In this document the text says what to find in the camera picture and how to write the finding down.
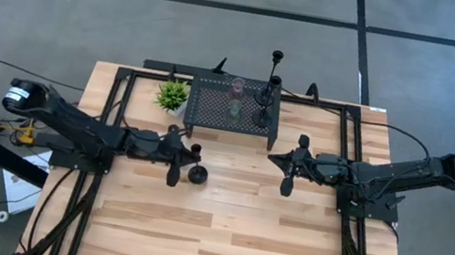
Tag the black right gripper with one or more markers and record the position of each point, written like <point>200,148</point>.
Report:
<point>302,163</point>

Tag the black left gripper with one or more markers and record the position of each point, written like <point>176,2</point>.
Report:
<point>170,148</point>

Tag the short black candlestick holder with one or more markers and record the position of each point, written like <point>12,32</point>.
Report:
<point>198,174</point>

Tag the tall black candlestick holder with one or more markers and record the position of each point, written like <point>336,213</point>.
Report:
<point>262,117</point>
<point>264,98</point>

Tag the clear ribbed glass candle holder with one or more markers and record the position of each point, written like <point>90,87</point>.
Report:
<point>233,112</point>

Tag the pink ribbed glass candle holder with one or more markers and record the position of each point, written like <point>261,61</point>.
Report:
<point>237,87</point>

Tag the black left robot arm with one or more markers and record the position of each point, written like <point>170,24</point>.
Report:
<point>71,122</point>

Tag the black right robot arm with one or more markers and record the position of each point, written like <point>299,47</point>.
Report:
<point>386,172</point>

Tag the black perforated metal shelf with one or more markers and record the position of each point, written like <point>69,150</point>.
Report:
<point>208,106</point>

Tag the small green potted plant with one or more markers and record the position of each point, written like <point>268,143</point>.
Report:
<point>172,94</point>

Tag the black curved hook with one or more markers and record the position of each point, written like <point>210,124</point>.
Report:
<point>313,90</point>

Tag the black desk leg bar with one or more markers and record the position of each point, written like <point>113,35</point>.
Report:
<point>17,164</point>

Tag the white paper sheet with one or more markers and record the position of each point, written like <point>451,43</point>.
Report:
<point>20,190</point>

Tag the white tape roll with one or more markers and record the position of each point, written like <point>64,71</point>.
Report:
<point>2,216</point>

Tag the black table frame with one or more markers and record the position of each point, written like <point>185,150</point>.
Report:
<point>148,73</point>

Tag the black pointed bracket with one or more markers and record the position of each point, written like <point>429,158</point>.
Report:
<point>220,67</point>

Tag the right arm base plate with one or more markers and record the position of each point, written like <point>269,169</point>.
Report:
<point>380,211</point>

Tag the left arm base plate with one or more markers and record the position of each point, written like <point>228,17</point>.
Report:
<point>78,163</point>

